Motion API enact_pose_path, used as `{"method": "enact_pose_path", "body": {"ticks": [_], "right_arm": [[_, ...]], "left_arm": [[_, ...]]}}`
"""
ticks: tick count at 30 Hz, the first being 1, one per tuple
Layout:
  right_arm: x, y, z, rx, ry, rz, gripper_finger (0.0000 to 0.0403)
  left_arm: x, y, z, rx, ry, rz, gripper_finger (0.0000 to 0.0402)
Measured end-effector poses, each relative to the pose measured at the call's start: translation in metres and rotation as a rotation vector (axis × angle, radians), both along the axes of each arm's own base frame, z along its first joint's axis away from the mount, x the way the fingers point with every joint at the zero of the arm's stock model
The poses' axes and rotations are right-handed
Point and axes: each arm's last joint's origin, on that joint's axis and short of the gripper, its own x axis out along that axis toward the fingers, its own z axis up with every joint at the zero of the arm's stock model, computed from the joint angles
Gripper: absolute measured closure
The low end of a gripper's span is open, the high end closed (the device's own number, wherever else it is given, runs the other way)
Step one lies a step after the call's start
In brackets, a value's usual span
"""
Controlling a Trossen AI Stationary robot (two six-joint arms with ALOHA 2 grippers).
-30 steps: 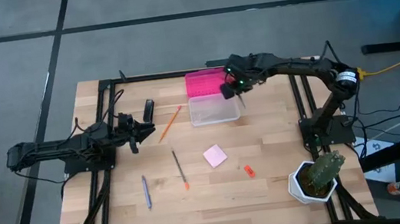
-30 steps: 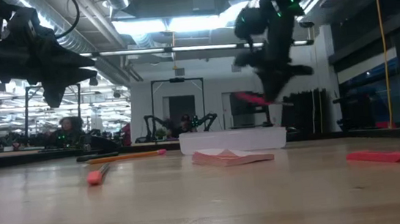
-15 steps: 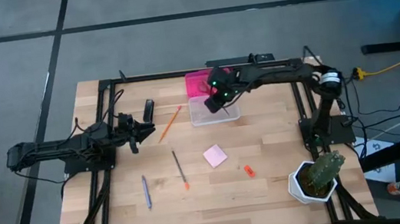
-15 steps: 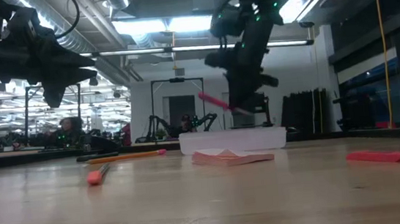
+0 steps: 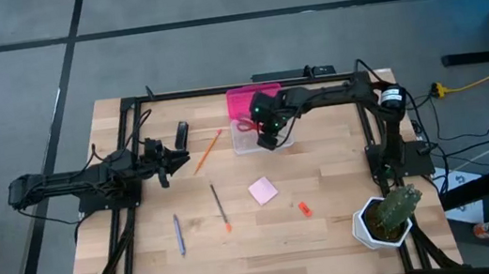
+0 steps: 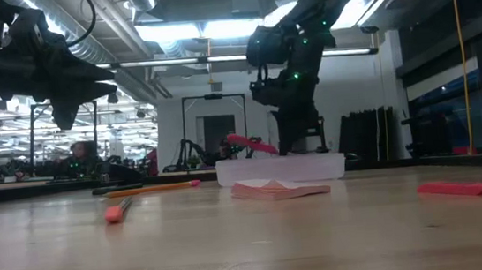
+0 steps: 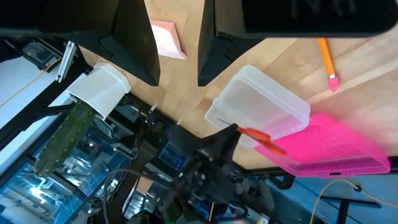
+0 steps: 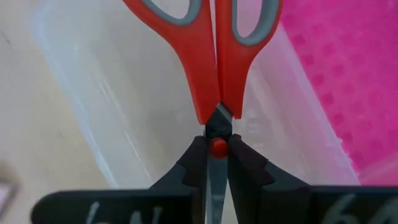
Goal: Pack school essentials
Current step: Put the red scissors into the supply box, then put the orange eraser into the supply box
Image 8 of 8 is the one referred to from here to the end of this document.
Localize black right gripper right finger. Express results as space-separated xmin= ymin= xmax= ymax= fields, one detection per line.
xmin=228 ymin=133 xmax=398 ymax=224

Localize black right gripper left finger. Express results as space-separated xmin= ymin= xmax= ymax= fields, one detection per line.
xmin=30 ymin=135 xmax=209 ymax=224

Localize red handled scissors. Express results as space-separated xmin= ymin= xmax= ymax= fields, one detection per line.
xmin=123 ymin=0 xmax=284 ymax=224

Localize clear plastic pencil box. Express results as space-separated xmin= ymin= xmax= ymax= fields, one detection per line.
xmin=30 ymin=0 xmax=361 ymax=190

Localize pink pencil box lid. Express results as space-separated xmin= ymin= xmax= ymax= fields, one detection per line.
xmin=279 ymin=0 xmax=398 ymax=187

